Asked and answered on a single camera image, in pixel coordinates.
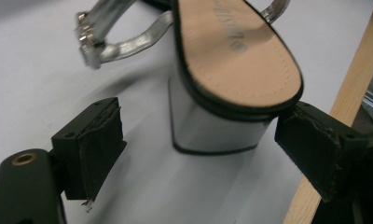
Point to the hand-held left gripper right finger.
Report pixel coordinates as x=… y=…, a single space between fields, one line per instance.
x=318 y=146

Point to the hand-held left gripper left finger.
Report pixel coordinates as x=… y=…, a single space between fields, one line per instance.
x=91 y=149

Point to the white table mat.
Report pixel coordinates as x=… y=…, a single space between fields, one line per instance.
x=35 y=62

